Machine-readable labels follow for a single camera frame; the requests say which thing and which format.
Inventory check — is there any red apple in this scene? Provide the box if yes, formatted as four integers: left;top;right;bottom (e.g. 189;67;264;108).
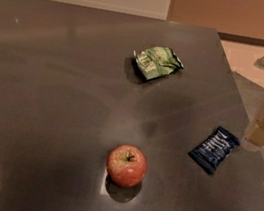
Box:
106;144;148;188

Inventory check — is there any dark blue snack bag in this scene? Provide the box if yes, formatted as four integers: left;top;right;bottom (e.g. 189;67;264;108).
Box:
188;126;240;175

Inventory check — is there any green jalapeno chip bag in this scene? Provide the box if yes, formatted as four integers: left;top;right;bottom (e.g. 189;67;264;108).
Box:
134;46;184;80

